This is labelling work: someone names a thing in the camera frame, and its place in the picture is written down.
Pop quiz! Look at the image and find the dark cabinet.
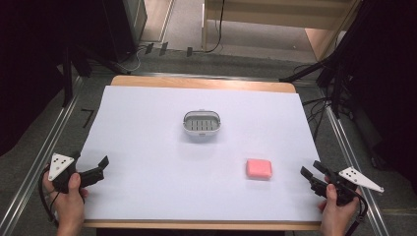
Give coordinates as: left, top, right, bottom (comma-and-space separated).
97, 0, 149, 63

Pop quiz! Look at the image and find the light wooden shelf unit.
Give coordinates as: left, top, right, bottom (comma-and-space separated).
201, 0, 363, 62

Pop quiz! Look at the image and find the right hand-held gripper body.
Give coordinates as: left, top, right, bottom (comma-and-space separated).
319, 166, 385, 207

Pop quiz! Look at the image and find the black tripod stand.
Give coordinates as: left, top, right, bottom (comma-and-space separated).
278, 48, 348, 120

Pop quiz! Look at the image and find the pink soap bar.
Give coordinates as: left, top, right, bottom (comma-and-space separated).
245, 158, 273, 181

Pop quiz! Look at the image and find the person's left hand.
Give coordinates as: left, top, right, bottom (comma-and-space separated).
42, 167, 89, 236

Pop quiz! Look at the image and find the white table sheet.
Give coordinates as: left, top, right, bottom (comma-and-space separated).
76, 85, 325, 222

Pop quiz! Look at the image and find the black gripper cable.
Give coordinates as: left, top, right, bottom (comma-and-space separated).
343, 188, 370, 236
37, 168, 62, 228

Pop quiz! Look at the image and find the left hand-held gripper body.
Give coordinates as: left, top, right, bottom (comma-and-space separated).
47, 150, 87, 195

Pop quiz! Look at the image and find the white floor cable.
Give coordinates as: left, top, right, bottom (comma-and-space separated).
121, 45, 147, 73

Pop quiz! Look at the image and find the black floor cable bundle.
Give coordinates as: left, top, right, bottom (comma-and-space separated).
300, 95, 333, 142

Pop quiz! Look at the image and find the person's right hand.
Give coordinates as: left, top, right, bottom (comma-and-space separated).
317, 176, 363, 236

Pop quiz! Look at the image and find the black hanging cable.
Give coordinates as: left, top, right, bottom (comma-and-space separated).
192, 0, 226, 54

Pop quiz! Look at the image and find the metal floor rail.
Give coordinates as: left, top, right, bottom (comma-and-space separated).
323, 94, 391, 236
0, 76, 85, 236

